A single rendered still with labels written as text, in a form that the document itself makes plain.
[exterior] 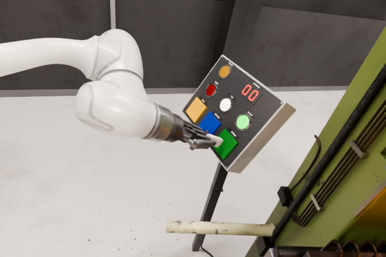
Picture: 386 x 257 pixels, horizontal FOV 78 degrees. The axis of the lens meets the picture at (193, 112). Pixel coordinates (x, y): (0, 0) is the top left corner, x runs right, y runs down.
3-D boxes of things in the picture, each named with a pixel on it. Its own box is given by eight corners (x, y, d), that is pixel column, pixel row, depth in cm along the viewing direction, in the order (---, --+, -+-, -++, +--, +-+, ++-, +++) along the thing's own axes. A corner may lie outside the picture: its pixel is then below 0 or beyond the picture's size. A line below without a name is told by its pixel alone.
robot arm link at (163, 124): (141, 146, 54) (161, 151, 58) (162, 116, 52) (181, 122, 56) (130, 123, 61) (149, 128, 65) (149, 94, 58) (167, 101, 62)
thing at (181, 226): (165, 236, 92) (166, 229, 89) (165, 223, 96) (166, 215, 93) (272, 240, 97) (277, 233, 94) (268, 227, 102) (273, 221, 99)
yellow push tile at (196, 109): (193, 123, 90) (205, 107, 88) (185, 111, 95) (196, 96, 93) (196, 124, 91) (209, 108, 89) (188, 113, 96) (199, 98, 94)
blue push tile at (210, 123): (207, 139, 83) (220, 124, 81) (197, 126, 88) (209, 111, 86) (210, 141, 84) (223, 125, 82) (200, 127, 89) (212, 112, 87)
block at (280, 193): (281, 206, 89) (286, 199, 87) (276, 193, 94) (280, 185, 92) (289, 206, 90) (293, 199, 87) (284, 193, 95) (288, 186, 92)
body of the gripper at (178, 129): (150, 126, 64) (174, 133, 70) (161, 147, 58) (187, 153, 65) (165, 104, 62) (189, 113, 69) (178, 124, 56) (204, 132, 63)
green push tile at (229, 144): (222, 160, 76) (237, 142, 74) (210, 144, 81) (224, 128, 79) (226, 160, 77) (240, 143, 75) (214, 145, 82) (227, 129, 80)
